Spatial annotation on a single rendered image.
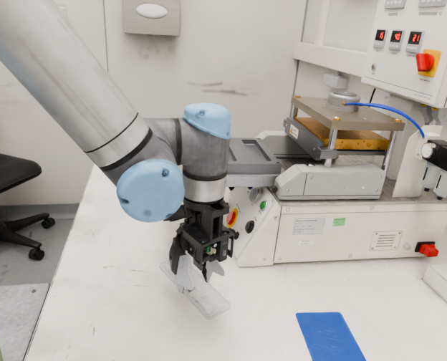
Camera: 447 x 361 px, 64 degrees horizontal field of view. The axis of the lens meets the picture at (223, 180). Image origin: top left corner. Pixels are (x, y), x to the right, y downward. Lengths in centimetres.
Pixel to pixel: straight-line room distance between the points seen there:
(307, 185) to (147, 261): 42
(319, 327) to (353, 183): 33
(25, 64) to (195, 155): 27
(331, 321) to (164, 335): 33
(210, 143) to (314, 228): 42
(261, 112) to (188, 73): 56
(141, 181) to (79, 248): 60
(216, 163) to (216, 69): 181
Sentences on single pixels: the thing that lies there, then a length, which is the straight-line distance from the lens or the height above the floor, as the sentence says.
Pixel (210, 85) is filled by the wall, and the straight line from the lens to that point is 235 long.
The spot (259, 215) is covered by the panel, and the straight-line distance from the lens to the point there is 86.
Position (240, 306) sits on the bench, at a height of 75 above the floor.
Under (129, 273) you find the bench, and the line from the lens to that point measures 87.
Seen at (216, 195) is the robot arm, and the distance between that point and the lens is 58.
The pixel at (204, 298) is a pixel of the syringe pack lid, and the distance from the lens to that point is 71.
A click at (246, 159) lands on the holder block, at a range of 85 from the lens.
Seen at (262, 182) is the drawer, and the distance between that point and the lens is 84.
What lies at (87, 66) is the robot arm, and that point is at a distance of 38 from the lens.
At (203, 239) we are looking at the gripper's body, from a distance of 61.
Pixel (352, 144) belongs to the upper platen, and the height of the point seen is 105.
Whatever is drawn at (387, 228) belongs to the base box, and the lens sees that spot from 98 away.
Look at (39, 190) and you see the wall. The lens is 263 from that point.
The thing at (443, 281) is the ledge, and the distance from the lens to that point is 97.
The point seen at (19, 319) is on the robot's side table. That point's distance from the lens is 82.
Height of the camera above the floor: 129
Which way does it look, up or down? 24 degrees down
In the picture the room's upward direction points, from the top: 4 degrees clockwise
